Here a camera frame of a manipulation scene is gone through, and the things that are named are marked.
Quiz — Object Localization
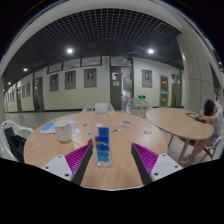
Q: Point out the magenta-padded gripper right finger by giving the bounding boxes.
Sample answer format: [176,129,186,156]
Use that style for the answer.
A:
[130,142,184,186]

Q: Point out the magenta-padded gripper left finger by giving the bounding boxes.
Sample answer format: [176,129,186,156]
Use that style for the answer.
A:
[41,143,94,186]

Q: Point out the clear bottle with blue label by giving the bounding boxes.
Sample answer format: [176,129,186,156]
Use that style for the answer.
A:
[90,102,114,169]

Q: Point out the white mug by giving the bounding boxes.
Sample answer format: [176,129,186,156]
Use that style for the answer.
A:
[53,119,77,144]

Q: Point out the blue and white booklet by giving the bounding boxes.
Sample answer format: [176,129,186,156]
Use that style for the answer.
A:
[39,121,75,135]

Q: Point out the round wooden table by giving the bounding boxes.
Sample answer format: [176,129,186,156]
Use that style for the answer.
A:
[145,107,215,165]

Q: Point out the black bag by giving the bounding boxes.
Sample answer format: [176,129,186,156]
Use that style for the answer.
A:
[3,126,27,164]

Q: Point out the light folding chair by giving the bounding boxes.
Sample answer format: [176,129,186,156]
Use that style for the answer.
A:
[199,134,224,163]

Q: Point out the small shiny packet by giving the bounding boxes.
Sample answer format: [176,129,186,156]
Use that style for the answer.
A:
[118,120,133,128]

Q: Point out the dark tablet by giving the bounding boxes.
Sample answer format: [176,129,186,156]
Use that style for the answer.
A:
[185,112,202,120]

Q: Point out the person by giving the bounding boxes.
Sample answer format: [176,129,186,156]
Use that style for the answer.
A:
[181,98,224,162]

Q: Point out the grey open door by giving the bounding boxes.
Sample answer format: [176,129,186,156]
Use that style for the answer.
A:
[109,65,135,111]

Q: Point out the round ceiling lights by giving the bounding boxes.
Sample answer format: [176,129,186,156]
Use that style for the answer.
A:
[21,47,156,73]

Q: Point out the red wall posters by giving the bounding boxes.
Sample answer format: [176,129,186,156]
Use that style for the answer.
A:
[160,75,170,107]

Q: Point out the framed wall portraits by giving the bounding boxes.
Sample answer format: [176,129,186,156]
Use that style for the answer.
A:
[6,67,154,102]

